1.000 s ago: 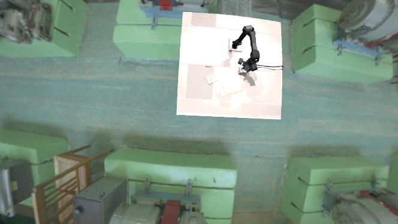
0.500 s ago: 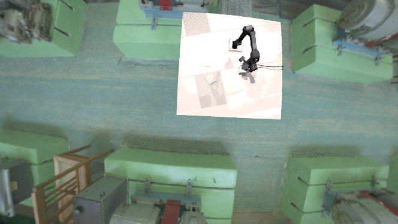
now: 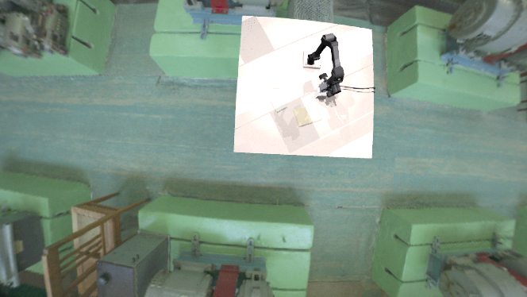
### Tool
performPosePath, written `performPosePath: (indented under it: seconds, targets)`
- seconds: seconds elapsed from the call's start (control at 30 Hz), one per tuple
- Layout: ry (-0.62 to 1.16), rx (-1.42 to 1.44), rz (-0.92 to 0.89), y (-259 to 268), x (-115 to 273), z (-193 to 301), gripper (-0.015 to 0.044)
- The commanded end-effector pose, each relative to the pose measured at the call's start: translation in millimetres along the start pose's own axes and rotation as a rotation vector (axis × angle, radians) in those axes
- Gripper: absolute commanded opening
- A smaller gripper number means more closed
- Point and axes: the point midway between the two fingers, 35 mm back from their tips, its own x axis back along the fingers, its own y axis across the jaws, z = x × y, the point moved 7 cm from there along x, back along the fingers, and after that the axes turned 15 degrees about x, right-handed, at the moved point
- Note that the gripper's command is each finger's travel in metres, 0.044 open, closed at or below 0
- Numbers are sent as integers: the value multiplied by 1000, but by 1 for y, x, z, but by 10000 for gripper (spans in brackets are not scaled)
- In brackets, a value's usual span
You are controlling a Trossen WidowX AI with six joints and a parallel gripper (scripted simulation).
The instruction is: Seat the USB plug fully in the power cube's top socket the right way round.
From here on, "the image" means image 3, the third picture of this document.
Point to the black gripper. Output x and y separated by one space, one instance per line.
323 76

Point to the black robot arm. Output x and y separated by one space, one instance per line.
337 73

